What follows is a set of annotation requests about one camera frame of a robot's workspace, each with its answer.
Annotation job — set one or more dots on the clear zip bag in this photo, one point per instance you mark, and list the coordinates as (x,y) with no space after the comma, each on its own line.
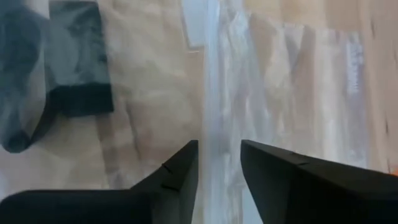
(155,93)

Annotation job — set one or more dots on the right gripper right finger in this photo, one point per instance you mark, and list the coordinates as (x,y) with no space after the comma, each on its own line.
(326,199)

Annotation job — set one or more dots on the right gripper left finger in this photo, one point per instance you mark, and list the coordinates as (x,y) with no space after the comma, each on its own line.
(93,208)

